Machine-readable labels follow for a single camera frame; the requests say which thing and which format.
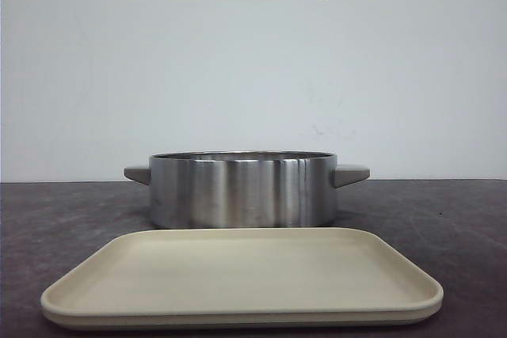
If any beige rectangular tray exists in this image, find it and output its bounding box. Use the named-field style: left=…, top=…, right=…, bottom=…
left=40, top=227, right=444, bottom=330

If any stainless steel steamer pot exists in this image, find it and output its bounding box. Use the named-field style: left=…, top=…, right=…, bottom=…
left=124, top=151, right=370, bottom=229

